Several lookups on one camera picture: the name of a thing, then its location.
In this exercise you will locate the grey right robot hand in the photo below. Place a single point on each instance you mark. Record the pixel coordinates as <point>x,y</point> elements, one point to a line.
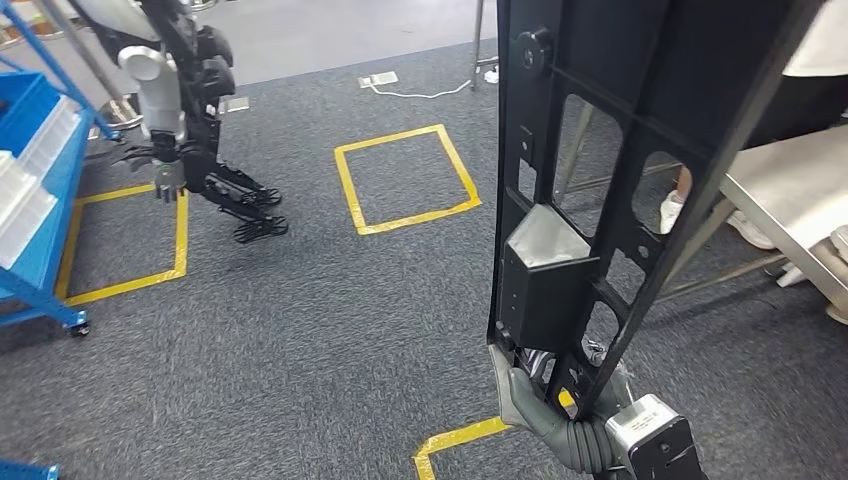
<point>570,437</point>

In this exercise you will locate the black plastic panel part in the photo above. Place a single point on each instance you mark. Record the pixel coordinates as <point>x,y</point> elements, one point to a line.
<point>550,298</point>

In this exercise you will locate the stainless steel workbench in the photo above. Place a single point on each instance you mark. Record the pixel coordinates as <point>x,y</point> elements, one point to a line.
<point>782,185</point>

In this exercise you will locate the blue metal shelf rack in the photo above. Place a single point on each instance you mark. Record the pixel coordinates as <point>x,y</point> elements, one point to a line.
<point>63,192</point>

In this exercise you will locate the yellow floor tape square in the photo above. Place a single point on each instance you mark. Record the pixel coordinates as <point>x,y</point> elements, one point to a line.
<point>457,437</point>
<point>411,222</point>

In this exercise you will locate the white power strip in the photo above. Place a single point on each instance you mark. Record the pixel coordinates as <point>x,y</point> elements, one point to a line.
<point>491,74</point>

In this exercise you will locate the floor socket plate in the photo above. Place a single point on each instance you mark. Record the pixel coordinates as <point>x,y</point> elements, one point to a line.
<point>378,79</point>
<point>233,105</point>

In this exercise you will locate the metal pole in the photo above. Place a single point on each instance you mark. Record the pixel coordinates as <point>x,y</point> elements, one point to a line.
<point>478,40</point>

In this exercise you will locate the person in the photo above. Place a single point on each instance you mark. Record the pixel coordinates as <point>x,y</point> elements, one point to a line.
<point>821,40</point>

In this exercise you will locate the black humanoid robot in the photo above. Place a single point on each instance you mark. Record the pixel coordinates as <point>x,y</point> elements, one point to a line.
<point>199,79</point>

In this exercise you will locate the chrome stanchion with round base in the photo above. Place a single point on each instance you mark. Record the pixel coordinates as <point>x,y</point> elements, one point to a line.
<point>122,116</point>

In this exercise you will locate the white plastic bin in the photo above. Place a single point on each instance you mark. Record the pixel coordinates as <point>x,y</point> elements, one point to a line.
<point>23,212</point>
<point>56,132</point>

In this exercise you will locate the blue plastic bin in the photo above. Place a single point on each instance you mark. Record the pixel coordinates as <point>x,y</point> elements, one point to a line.
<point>26,106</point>

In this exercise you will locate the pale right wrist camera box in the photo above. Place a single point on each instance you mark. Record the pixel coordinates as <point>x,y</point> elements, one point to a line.
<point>662,444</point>

